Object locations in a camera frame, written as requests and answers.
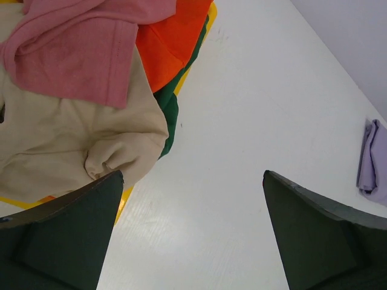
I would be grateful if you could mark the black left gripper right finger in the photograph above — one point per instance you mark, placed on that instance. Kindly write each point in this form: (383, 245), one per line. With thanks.
(323, 243)

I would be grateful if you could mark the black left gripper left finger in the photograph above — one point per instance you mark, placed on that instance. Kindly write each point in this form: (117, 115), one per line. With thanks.
(61, 244)

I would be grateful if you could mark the pink t-shirt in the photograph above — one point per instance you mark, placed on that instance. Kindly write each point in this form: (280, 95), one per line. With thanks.
(79, 50)

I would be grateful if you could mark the yellow plastic bin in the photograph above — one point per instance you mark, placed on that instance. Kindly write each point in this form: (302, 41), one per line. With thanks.
(212, 13)

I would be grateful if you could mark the folded lavender t-shirt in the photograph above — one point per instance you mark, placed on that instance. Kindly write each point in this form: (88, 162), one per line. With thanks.
(372, 171)

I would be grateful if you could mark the beige t-shirt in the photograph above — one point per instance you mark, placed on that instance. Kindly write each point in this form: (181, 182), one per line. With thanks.
(51, 146)

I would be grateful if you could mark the green t-shirt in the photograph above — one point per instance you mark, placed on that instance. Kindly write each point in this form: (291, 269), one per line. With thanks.
(166, 97)

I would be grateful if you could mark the orange t-shirt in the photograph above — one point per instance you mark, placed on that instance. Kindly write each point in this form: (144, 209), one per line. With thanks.
(166, 47)

